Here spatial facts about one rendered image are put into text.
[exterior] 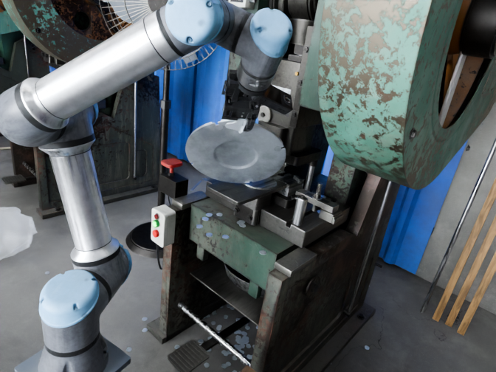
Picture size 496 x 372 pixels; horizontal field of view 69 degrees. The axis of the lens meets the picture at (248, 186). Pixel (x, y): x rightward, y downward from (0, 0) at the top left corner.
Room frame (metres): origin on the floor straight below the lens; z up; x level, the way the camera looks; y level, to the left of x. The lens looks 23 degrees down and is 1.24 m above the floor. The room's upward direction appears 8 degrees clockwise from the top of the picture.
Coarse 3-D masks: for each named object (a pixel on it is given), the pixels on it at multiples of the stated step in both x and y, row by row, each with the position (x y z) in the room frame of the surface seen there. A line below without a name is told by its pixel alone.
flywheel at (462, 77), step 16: (464, 0) 0.89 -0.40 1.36; (480, 0) 0.87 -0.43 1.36; (464, 16) 0.88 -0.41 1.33; (480, 16) 0.86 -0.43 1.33; (464, 32) 0.88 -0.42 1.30; (480, 32) 0.86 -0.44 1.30; (464, 48) 0.90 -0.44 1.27; (480, 48) 0.87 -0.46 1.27; (448, 64) 1.08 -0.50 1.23; (464, 64) 1.17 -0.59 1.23; (480, 64) 1.16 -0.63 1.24; (448, 80) 1.09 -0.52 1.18; (464, 80) 1.15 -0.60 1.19; (448, 96) 0.93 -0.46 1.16; (464, 96) 1.12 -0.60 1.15; (448, 112) 1.09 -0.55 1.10
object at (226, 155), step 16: (208, 128) 0.92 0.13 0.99; (224, 128) 0.92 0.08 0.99; (256, 128) 0.92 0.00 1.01; (192, 144) 0.96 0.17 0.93; (208, 144) 0.96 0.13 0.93; (224, 144) 0.97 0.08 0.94; (240, 144) 0.97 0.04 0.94; (256, 144) 0.96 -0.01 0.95; (272, 144) 0.96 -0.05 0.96; (192, 160) 1.00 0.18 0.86; (208, 160) 1.00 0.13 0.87; (224, 160) 1.01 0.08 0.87; (240, 160) 1.01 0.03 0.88; (256, 160) 1.00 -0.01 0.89; (272, 160) 1.00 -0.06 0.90; (224, 176) 1.05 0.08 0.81; (240, 176) 1.05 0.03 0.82; (256, 176) 1.04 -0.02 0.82
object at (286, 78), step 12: (288, 60) 1.17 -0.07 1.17; (300, 60) 1.16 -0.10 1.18; (276, 72) 1.16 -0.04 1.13; (288, 72) 1.14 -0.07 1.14; (276, 84) 1.16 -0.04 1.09; (288, 84) 1.13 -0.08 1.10; (264, 108) 1.16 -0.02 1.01; (264, 120) 1.16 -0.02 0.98; (276, 120) 1.14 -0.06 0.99; (288, 120) 1.12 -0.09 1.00; (276, 132) 1.10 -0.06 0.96; (288, 132) 1.11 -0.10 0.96; (300, 132) 1.13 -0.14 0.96; (312, 132) 1.19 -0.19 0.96; (288, 144) 1.11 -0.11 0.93; (300, 144) 1.14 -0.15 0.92
